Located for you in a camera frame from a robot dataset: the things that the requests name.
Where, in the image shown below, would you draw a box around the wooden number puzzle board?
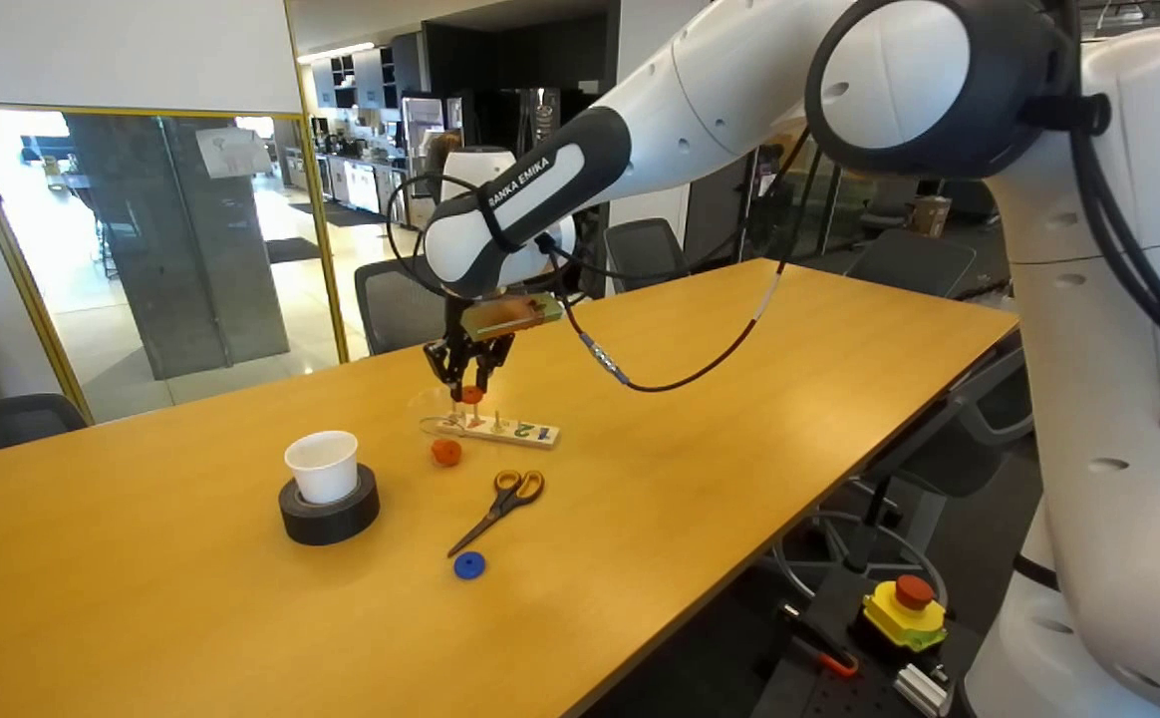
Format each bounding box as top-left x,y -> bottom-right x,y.
419,405 -> 566,453

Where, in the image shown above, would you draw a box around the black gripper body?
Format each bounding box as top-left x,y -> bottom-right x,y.
437,308 -> 514,373

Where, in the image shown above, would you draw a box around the white cup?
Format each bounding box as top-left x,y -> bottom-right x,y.
278,428 -> 363,510

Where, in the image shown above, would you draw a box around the background person dark clothes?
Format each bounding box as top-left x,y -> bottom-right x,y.
419,122 -> 466,202

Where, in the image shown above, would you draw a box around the black cable with silver connector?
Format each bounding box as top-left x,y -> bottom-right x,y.
552,250 -> 801,400

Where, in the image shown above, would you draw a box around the thick black cable bundle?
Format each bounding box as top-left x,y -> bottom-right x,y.
1059,93 -> 1160,396

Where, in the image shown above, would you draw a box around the white paper sign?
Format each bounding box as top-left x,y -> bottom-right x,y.
190,122 -> 274,182

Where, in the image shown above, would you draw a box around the silver metal bracket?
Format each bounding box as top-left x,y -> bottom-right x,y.
893,659 -> 957,718

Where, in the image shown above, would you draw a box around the yellow red emergency stop button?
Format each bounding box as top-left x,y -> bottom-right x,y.
861,569 -> 951,659

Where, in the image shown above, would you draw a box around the dark office chair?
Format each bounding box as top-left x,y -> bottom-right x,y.
768,344 -> 1040,613
603,215 -> 687,291
0,392 -> 90,465
849,222 -> 1011,303
352,254 -> 453,360

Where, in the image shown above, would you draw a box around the yellow framed glass partition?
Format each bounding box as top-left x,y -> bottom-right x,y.
0,0 -> 352,432

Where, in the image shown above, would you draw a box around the grey orange scissors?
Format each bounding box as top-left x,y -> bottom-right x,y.
441,465 -> 552,563

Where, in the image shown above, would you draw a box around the black orange clamp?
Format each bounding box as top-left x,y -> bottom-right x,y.
773,603 -> 870,686

